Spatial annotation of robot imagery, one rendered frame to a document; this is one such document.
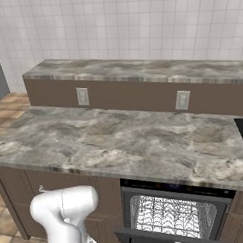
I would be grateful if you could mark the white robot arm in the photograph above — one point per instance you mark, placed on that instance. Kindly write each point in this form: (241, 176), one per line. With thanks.
(64, 209)

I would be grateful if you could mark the dark grey dishwasher door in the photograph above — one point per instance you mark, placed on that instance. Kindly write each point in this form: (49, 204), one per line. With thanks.
(155, 239)

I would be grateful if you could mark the black dishwasher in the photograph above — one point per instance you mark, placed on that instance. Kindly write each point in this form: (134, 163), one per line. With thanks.
(176, 190)

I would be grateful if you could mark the brown cupboard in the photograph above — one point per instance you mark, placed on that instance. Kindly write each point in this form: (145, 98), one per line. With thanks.
(241, 218)

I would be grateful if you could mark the white wall outlet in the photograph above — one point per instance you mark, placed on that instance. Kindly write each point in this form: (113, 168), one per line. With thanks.
(82, 96)
(182, 100)

